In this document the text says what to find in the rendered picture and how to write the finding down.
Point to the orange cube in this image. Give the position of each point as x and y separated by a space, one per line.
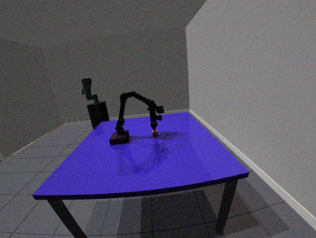
155 134

